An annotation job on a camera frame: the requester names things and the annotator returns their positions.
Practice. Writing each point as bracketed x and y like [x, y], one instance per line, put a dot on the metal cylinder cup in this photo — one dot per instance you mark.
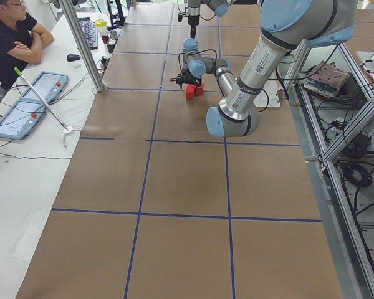
[113, 35]

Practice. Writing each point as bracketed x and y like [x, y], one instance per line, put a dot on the seated person black shirt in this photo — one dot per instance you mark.
[22, 40]

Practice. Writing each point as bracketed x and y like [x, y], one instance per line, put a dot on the teach pendant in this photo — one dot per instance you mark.
[48, 84]
[21, 118]

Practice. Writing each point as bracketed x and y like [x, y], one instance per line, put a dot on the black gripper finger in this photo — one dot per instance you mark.
[193, 31]

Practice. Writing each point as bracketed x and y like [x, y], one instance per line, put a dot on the yellow lid cup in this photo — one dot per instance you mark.
[101, 26]

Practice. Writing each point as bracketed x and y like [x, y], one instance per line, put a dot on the black computer mouse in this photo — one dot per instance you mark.
[73, 57]

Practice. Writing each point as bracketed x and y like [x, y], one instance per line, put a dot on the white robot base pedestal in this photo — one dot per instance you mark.
[269, 96]

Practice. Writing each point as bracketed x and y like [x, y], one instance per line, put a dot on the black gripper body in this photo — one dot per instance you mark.
[192, 19]
[191, 78]

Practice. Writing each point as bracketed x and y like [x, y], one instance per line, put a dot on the lower teach pendant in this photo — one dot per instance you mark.
[21, 118]

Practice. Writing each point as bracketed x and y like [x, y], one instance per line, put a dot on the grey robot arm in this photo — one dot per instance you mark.
[284, 24]
[218, 7]

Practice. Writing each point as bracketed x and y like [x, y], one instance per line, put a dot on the stack of books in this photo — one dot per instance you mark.
[326, 80]

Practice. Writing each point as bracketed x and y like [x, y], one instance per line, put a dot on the aluminium frame post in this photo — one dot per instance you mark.
[72, 19]

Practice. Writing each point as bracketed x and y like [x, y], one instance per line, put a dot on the grabber reach stick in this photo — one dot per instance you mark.
[66, 129]

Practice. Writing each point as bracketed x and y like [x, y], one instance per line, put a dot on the black keyboard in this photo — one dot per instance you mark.
[90, 32]

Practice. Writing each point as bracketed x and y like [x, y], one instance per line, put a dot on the upper teach pendant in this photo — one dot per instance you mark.
[48, 84]

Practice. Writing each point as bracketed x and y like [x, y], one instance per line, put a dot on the red block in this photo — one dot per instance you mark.
[189, 95]
[191, 88]

